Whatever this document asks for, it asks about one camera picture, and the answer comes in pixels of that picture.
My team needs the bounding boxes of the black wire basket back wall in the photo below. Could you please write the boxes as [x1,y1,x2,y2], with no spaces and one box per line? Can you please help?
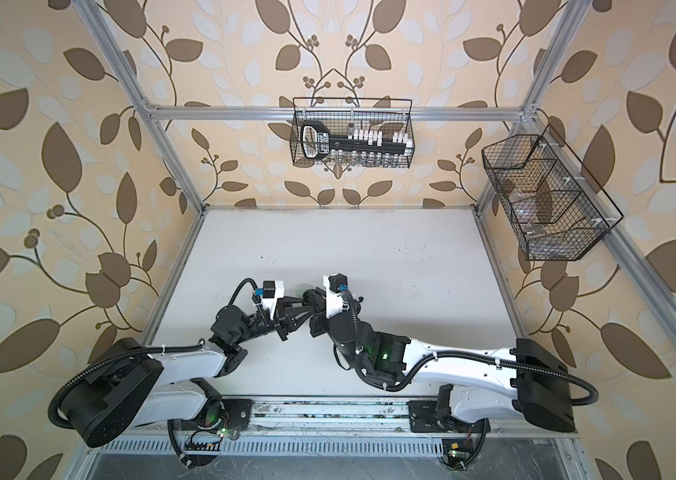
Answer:
[289,95,416,169]

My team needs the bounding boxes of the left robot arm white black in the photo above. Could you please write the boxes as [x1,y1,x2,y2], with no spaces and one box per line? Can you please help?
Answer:
[47,278,326,448]

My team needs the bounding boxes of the black wire basket right wall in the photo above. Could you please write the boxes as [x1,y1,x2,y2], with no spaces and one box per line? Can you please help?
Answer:
[481,126,624,261]

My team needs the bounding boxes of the black wire basket wall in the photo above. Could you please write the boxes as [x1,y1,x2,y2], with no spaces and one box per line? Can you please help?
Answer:
[289,95,416,169]
[481,126,624,261]

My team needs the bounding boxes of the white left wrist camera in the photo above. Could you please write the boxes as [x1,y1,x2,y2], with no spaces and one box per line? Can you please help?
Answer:
[253,280,285,317]

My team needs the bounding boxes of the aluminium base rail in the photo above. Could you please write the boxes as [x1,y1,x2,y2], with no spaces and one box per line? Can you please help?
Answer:
[100,397,563,459]

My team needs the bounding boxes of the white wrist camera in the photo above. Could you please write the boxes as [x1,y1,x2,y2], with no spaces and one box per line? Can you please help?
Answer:
[323,273,349,319]
[253,280,285,317]

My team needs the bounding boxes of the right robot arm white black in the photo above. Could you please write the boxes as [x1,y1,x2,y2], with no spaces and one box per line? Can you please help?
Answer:
[303,287,599,433]

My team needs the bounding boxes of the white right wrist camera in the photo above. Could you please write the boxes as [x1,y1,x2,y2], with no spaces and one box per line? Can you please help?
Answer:
[323,273,349,319]

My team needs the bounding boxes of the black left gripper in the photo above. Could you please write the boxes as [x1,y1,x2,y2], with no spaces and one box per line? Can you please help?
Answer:
[233,298,315,349]

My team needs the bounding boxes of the black socket holder tool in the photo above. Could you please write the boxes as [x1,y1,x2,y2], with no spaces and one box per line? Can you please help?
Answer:
[295,120,415,160]

